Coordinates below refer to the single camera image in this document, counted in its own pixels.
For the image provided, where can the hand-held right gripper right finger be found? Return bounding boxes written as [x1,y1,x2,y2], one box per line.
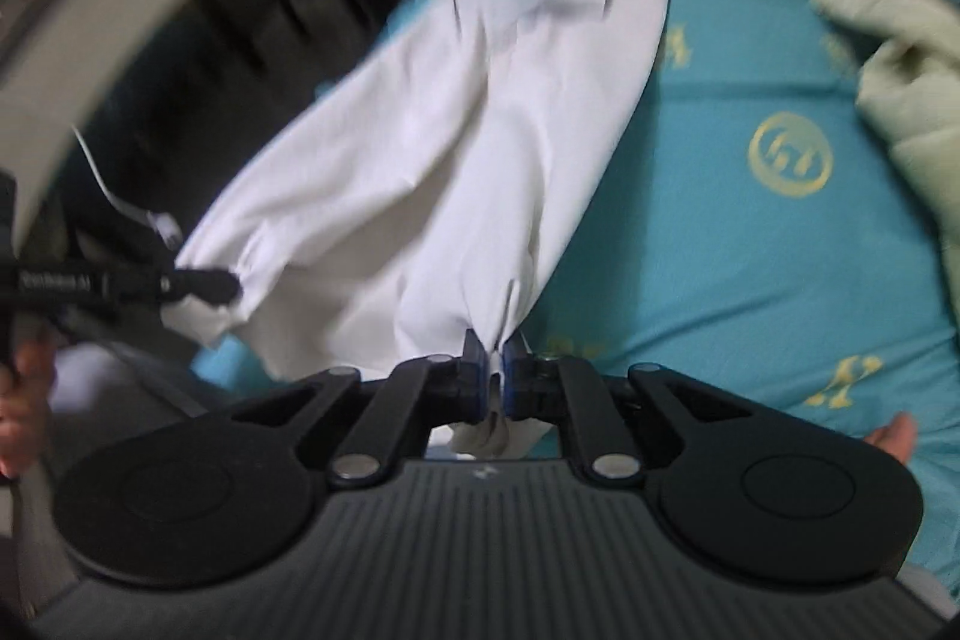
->
[502,332,751,485]

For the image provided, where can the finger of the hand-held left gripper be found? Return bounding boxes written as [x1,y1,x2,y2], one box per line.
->
[168,267,243,309]

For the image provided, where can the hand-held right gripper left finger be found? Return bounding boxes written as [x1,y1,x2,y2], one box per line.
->
[232,331,489,485]

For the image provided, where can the white pants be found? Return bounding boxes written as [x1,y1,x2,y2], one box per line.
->
[161,0,680,461]

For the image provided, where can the person's left hand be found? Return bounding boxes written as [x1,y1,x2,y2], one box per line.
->
[0,338,59,480]

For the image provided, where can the teal printed bed sheet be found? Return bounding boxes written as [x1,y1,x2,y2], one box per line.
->
[191,0,960,585]

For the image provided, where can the person's bare foot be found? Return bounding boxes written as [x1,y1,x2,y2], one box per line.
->
[864,413,920,465]

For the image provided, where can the light green blanket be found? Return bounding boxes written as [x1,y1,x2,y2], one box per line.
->
[784,0,960,255]

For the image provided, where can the white cable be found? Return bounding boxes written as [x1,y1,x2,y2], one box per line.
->
[71,126,182,249]

